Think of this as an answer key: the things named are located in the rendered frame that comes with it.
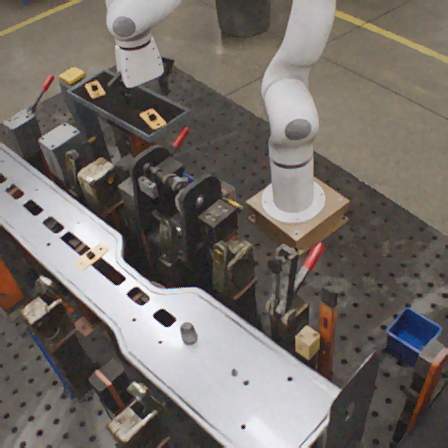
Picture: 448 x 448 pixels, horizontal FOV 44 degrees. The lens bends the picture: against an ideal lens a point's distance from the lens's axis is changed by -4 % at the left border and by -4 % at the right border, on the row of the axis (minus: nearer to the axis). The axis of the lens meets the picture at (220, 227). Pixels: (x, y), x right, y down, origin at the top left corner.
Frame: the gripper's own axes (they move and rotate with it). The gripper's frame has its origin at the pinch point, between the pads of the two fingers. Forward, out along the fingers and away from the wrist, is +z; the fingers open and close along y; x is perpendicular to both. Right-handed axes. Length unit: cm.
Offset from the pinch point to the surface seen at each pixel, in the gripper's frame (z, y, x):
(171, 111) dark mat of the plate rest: 6.9, -5.5, -0.1
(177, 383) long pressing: 23, 27, 59
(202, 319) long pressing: 23, 15, 49
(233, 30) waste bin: 117, -145, -217
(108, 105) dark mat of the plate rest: 6.9, 6.5, -14.0
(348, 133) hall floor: 123, -135, -79
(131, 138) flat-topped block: 15.2, 4.5, -7.6
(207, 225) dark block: 11.8, 5.1, 35.8
